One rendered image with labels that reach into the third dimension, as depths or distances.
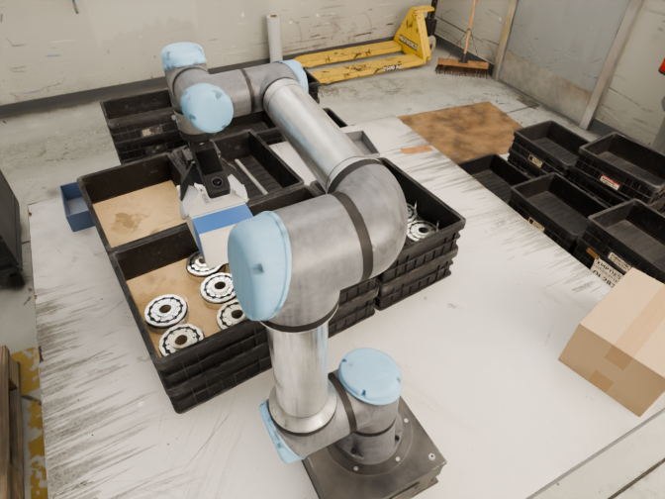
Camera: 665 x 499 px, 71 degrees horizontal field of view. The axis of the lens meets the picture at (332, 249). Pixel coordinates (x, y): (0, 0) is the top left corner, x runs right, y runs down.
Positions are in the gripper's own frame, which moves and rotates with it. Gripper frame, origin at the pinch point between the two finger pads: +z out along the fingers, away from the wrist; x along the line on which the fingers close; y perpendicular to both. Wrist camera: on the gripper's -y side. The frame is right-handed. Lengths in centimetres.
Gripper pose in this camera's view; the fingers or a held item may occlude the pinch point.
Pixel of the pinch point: (216, 212)
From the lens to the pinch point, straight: 108.3
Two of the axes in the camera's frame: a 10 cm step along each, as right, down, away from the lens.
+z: -0.1, 7.3, 6.8
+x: -8.9, 3.1, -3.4
